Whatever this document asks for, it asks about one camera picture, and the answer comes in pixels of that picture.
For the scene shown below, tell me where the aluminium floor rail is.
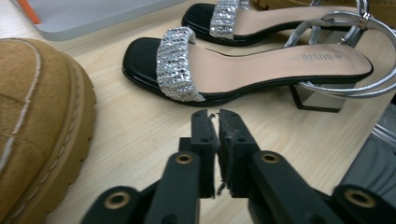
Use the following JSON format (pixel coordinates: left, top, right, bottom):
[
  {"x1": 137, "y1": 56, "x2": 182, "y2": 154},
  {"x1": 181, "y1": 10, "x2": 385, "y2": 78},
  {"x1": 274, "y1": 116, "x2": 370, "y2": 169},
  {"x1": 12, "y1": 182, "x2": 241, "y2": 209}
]
[{"x1": 372, "y1": 122, "x2": 396, "y2": 148}]

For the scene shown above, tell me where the silver strap heeled sandal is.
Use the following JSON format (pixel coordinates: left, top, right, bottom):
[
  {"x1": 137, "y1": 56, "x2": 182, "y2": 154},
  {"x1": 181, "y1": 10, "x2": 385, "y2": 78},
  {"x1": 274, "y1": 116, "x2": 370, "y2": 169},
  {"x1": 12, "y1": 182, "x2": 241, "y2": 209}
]
[
  {"x1": 121, "y1": 11, "x2": 396, "y2": 114},
  {"x1": 181, "y1": 0, "x2": 372, "y2": 48}
]

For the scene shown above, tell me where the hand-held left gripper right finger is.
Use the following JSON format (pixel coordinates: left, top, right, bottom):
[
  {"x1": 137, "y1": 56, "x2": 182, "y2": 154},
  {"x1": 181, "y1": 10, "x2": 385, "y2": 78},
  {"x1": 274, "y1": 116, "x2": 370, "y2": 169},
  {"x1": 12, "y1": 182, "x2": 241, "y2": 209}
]
[{"x1": 218, "y1": 108, "x2": 344, "y2": 224}]

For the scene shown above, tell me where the grey two-tier shoe rack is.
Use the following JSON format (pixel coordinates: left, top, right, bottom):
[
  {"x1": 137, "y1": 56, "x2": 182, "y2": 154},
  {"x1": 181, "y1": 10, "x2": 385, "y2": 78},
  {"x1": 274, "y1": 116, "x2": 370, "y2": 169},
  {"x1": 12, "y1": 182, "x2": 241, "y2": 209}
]
[{"x1": 10, "y1": 0, "x2": 188, "y2": 42}]

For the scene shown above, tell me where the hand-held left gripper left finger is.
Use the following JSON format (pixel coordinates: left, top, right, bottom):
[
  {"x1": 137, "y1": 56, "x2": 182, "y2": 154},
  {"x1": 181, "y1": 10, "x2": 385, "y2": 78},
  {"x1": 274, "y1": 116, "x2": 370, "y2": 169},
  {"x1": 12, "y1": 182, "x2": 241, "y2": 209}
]
[{"x1": 144, "y1": 109, "x2": 219, "y2": 224}]

